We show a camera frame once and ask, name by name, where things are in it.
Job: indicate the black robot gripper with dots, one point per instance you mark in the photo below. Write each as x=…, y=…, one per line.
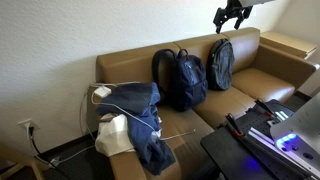
x=237, y=6

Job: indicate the navy blue backpack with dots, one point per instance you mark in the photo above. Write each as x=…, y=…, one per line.
x=188, y=83

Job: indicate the red black clamp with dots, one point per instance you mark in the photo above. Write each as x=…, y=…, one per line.
x=265, y=107
x=234, y=126

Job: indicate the grey backpack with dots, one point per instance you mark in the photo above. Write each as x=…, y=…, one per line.
x=220, y=66

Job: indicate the white cloth bundle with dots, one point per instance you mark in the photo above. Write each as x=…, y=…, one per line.
x=113, y=136

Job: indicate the brown leather sofa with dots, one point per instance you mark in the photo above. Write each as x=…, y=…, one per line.
x=256, y=83

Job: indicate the blue clothing pile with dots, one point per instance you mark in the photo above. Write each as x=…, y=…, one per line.
x=140, y=100

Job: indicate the light wooden chair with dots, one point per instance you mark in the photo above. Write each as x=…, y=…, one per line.
x=20, y=160

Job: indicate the white charger adapter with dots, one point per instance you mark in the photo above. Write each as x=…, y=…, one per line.
x=102, y=91

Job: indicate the light wooden side table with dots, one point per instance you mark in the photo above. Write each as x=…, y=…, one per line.
x=286, y=43

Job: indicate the white wall outlet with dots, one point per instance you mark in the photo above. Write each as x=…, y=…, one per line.
x=26, y=124

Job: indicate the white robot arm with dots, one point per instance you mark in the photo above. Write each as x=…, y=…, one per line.
x=300, y=130

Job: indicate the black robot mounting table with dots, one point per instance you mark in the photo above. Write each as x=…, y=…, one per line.
x=226, y=153

